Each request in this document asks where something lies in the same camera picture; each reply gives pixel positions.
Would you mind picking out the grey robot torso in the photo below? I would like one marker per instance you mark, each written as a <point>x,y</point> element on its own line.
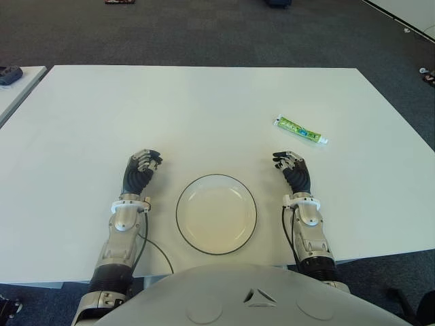
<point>251,299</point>

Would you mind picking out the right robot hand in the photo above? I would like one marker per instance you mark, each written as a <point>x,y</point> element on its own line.
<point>299,178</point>

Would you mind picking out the small white floor object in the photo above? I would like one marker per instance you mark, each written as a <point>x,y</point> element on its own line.
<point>406,30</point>

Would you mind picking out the dark blue controller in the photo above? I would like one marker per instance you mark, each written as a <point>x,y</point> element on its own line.
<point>9,74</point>

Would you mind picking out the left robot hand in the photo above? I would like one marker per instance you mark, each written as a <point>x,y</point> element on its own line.
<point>134,178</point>

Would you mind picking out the black chair leg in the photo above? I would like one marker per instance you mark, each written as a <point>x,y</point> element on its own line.
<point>402,302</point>

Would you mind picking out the black wheeled base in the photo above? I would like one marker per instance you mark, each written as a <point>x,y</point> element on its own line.
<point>8,305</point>

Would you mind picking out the white table leg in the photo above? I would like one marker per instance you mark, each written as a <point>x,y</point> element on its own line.
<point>151,282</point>

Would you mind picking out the red and black floor item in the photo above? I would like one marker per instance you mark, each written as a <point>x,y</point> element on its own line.
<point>119,1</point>

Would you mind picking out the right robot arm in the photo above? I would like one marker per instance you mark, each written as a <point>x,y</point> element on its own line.
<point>311,237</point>

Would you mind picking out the white floor platform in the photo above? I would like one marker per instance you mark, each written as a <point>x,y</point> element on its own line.
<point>404,12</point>

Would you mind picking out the green toothpaste tube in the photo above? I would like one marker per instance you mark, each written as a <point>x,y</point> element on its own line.
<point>299,129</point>

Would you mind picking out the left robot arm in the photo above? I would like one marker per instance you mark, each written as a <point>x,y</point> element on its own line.
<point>117,237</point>

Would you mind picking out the white side table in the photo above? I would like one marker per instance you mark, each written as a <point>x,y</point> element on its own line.
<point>20,90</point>

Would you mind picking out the dark blue floor item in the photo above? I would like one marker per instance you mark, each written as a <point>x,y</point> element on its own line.
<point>278,3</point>

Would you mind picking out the small white round object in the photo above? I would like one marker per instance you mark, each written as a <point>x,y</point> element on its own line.
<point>422,70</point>

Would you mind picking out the dark patterned floor item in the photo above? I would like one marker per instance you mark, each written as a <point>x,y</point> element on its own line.
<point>430,77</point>

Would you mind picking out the white plate with dark rim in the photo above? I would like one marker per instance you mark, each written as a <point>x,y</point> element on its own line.
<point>216,214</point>

